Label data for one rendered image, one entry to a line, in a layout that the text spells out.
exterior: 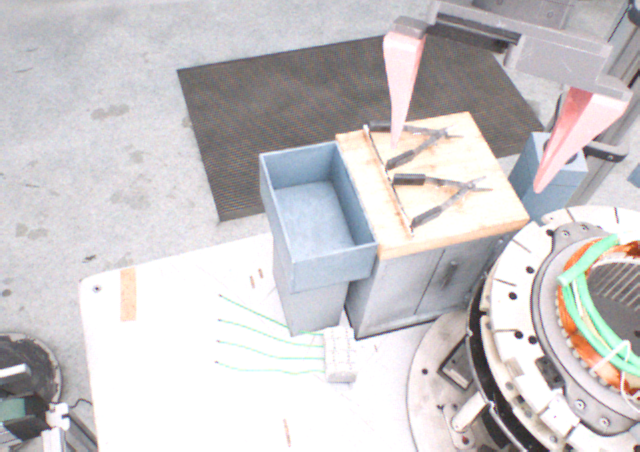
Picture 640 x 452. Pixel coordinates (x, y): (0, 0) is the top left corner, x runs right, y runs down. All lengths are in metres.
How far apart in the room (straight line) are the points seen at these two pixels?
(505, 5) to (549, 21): 0.03
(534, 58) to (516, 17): 0.02
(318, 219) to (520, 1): 0.53
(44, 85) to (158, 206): 0.73
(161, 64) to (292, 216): 1.76
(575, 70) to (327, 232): 0.52
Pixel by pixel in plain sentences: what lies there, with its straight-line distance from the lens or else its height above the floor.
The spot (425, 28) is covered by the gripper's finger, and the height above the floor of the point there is 1.44.
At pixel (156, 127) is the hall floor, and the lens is 2.30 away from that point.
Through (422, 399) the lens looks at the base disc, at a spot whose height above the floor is 0.80.
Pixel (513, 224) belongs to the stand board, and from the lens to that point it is 0.80.
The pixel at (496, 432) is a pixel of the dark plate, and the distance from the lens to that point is 0.98.
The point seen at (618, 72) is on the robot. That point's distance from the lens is 1.06.
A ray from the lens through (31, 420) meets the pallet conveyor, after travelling 1.03.
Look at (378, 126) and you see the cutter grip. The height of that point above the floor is 1.09.
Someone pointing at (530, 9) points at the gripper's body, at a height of 1.48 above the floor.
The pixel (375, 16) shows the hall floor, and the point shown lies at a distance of 2.80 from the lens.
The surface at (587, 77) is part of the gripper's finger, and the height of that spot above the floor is 1.46.
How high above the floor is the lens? 1.68
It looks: 55 degrees down
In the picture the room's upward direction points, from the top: 7 degrees clockwise
